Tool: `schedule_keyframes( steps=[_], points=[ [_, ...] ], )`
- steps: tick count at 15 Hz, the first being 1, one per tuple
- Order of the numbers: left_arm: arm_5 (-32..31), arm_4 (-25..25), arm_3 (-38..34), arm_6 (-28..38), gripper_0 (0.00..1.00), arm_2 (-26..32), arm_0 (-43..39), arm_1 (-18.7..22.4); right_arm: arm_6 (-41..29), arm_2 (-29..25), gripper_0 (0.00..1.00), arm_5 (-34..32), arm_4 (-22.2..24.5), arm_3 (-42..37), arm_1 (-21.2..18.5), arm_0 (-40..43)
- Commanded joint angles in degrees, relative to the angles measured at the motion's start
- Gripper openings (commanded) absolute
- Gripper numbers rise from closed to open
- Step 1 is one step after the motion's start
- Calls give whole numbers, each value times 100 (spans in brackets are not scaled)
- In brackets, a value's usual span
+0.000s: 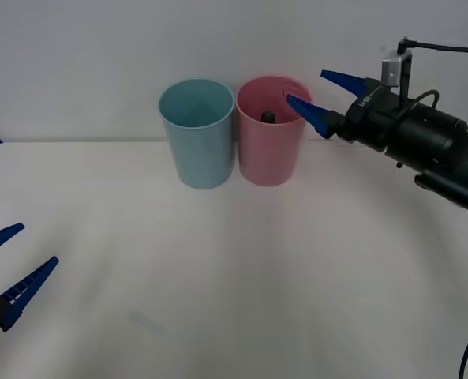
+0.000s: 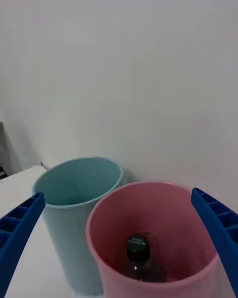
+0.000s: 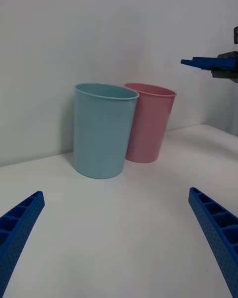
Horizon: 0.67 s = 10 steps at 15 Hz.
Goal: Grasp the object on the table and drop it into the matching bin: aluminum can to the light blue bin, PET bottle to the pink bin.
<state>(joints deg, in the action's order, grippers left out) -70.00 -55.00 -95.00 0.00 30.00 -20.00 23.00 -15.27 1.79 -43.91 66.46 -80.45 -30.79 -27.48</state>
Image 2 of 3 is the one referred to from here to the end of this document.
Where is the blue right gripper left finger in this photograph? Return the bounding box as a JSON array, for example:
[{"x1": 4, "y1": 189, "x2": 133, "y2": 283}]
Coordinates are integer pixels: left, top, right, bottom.
[{"x1": 0, "y1": 191, "x2": 46, "y2": 298}]

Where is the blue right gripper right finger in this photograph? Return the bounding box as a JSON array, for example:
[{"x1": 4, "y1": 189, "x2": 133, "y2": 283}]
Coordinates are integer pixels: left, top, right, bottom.
[{"x1": 190, "y1": 187, "x2": 238, "y2": 298}]

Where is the small dark plastic bottle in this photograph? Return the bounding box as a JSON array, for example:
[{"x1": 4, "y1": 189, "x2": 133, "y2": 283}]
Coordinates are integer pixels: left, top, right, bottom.
[{"x1": 126, "y1": 232, "x2": 167, "y2": 283}]

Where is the pale blue plastic bin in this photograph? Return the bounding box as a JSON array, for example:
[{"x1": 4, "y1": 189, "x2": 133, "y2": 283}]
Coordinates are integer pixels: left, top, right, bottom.
[{"x1": 31, "y1": 155, "x2": 124, "y2": 296}]

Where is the pink plastic bin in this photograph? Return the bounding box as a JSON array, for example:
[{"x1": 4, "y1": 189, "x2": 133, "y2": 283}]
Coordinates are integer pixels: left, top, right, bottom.
[{"x1": 85, "y1": 181, "x2": 221, "y2": 298}]

